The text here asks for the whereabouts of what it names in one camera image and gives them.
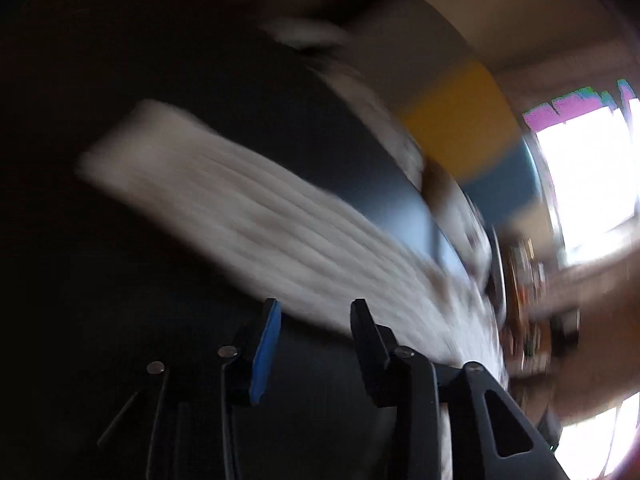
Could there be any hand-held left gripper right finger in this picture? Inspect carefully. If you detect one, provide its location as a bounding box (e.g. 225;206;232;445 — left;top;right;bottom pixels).
350;299;571;480

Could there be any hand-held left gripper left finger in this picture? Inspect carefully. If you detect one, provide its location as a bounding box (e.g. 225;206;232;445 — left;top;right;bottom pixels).
97;298;283;480

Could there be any white knit sweater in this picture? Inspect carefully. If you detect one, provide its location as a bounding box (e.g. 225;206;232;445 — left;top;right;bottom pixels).
75;99;511;396

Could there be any black leather bench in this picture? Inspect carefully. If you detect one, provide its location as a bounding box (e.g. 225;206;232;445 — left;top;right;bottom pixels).
0;0;441;480

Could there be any window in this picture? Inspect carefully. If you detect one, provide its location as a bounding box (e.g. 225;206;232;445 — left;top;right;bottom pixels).
522;87;640;261
555;395;640;480

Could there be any blue yellow grey sofa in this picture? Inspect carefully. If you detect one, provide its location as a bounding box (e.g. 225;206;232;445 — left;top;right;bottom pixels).
270;0;556;241

